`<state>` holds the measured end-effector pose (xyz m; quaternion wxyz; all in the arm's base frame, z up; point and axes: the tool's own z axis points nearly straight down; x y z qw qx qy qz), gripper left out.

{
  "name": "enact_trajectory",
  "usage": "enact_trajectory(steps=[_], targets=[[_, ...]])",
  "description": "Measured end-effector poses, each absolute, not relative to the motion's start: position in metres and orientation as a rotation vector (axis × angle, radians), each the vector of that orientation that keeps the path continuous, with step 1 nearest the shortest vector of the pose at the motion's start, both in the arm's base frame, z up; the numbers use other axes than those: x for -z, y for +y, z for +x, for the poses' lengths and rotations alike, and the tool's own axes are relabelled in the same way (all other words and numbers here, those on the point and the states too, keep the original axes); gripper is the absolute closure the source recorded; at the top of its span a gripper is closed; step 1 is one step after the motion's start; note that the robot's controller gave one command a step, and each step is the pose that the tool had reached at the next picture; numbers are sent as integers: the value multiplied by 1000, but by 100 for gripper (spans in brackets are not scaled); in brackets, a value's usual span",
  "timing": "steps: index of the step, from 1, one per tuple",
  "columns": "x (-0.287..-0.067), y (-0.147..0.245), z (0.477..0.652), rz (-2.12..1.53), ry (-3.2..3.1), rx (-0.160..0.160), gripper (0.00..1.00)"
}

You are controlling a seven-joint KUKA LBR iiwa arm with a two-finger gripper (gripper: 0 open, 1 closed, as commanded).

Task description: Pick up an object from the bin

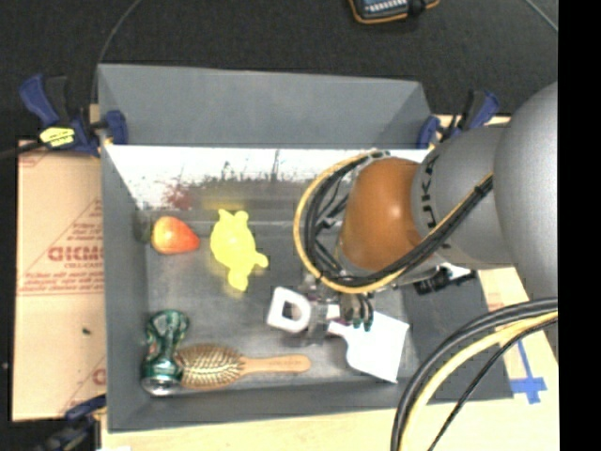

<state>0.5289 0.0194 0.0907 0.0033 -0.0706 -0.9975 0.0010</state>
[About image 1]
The grey metal bin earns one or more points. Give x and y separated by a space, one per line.
225 111

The yellow toy animal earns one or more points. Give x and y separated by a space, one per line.
235 247

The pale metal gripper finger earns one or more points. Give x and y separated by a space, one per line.
317 331
324 310

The red toy strawberry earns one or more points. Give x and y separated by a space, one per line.
174 237

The wooden hairbrush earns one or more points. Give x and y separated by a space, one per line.
211 367

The white block with D hole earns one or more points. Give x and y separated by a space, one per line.
279 320

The black cylinder on white bracket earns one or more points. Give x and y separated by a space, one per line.
436 281

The green swirled glass thing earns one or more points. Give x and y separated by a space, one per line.
162 346

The brown cardboard board, red print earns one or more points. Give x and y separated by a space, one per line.
56 299

